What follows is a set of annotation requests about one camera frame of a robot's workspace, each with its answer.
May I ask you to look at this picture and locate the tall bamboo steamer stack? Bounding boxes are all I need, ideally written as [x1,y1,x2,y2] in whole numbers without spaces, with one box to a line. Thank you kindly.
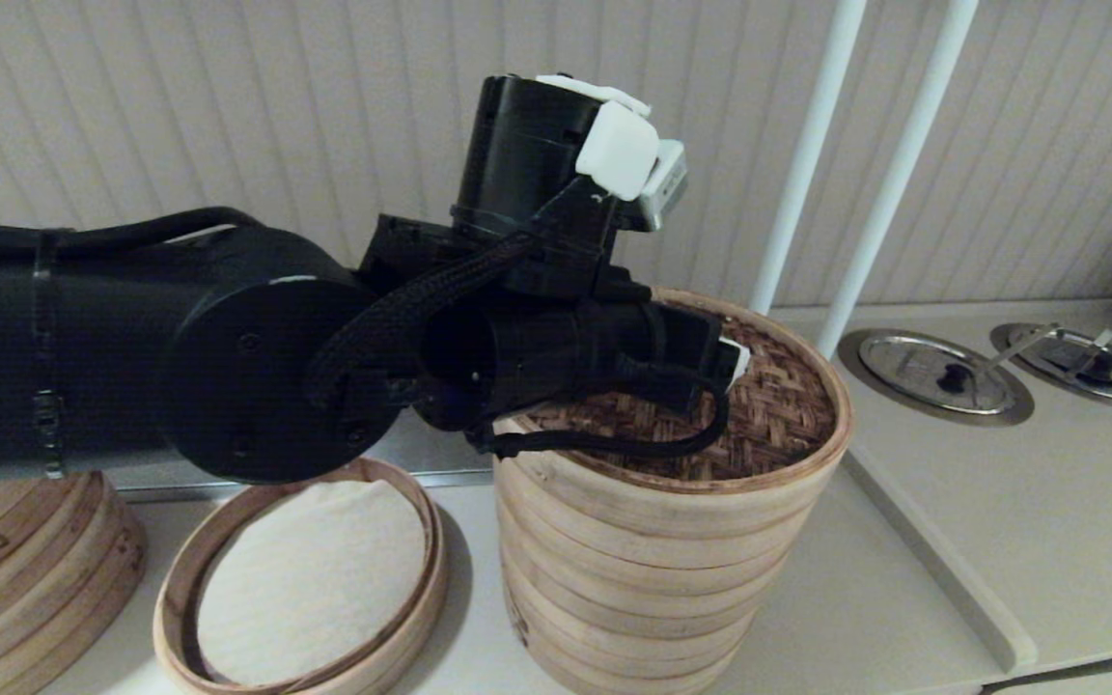
[494,483,832,695]

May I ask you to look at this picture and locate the black braided sleeve cable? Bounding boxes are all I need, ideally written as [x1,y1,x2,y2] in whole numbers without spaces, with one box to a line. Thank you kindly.
[305,232,562,406]

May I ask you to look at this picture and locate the white steamer liner cloth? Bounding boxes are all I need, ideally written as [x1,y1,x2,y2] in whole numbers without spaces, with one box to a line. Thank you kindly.
[196,480,428,688]

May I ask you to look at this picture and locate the woven bamboo steamer lid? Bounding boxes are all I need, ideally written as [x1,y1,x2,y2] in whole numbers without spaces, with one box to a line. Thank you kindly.
[493,287,854,543]

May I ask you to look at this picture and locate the long steel utensil handle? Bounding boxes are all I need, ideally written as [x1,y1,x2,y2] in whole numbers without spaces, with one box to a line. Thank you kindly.
[986,323,1065,373]

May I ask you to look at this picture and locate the single bamboo steamer tray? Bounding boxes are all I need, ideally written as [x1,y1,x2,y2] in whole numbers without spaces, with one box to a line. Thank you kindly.
[153,458,449,695]

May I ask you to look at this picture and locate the stainless steel perforated steam plate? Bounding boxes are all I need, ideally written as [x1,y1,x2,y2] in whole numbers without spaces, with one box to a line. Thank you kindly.
[102,415,497,503]

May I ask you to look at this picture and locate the white metal pole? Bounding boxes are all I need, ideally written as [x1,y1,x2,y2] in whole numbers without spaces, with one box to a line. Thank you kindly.
[754,0,868,315]
[821,0,982,353]

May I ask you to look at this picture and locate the bamboo steamer stack with stitching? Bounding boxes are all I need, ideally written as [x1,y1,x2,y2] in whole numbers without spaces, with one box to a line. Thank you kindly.
[0,470,149,695]

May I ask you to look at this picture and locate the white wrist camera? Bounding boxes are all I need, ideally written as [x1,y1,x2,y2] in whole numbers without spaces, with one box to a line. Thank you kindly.
[638,138,690,234]

